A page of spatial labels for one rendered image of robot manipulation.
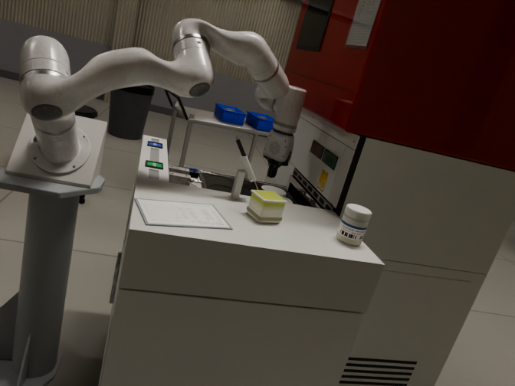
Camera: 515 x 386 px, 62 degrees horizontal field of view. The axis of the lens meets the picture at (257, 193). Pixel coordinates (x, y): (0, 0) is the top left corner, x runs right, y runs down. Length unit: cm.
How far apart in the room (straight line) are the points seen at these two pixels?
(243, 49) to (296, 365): 85
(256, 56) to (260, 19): 664
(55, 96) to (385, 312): 130
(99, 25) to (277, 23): 295
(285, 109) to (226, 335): 79
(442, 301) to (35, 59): 156
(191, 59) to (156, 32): 661
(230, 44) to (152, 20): 660
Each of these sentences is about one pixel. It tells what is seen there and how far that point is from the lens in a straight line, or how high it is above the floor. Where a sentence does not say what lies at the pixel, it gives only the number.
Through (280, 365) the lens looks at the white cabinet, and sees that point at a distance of 121.
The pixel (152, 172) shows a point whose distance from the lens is 136.
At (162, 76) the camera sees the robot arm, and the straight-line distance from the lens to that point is 118.
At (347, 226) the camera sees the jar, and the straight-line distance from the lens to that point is 116.
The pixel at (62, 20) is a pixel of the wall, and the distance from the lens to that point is 802.
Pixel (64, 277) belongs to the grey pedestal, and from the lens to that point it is 175.
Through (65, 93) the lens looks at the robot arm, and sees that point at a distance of 120.
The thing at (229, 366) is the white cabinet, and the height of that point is 62.
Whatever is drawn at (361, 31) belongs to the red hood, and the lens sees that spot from 143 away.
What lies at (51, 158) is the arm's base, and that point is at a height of 89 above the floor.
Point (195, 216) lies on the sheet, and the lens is 106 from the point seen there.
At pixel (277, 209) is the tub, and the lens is 113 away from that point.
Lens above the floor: 137
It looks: 17 degrees down
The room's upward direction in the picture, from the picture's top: 15 degrees clockwise
